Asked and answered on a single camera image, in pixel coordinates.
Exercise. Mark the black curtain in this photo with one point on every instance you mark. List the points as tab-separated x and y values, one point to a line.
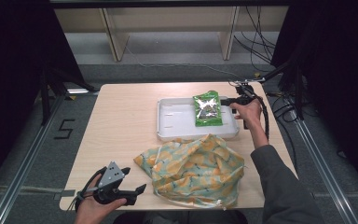
338	77
15	77

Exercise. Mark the black metal stand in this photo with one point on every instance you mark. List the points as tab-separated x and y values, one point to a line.
296	90
46	93

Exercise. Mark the white plastic tray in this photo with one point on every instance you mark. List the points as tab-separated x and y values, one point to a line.
177	121

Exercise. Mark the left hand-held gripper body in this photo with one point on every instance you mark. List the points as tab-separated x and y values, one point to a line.
112	177

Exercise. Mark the metal floor rail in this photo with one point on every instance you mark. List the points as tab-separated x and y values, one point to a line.
326	174
21	168

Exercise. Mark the green snack packet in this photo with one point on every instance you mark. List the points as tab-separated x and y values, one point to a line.
208	109

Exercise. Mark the person's left hand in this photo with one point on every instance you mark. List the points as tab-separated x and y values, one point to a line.
90	211

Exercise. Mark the wooden shelf unit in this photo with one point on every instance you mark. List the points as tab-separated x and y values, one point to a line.
167	18

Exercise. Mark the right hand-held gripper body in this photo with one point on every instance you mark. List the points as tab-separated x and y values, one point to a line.
245	93

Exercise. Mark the person's right hand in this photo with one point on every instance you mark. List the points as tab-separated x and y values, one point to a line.
250	113

